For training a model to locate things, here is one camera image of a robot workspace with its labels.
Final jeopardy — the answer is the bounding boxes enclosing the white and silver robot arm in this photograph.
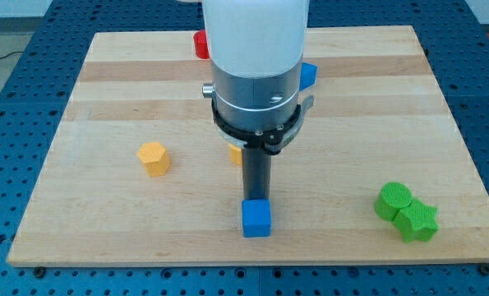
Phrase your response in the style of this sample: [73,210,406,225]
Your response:
[202,0,313,200]

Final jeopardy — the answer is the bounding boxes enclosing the wooden board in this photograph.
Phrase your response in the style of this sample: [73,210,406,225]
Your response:
[7,26,489,267]

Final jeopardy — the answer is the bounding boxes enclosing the black clamp ring mount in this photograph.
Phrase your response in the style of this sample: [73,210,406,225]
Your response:
[211,95,314,155]

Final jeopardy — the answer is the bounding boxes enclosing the yellow hexagon block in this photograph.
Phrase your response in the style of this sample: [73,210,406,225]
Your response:
[136,141,171,177]

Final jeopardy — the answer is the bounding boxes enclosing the blue cube block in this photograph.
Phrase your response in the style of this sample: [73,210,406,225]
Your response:
[242,199,271,238]

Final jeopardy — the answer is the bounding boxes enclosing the yellow heart block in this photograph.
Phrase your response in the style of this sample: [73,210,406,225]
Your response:
[228,144,242,166]

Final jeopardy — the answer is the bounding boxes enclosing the blue triangle block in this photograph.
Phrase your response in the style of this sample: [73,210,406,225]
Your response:
[299,62,318,91]

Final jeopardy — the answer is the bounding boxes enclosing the red cylinder block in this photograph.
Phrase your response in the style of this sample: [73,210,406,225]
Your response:
[193,30,210,59]

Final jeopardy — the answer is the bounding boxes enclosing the green star block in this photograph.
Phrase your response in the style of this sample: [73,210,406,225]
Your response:
[392,198,438,243]

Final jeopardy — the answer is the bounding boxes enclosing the green cylinder block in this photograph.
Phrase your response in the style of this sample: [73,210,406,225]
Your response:
[374,182,413,221]

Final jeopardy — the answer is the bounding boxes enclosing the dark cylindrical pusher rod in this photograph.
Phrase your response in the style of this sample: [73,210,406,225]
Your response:
[242,148,271,200]

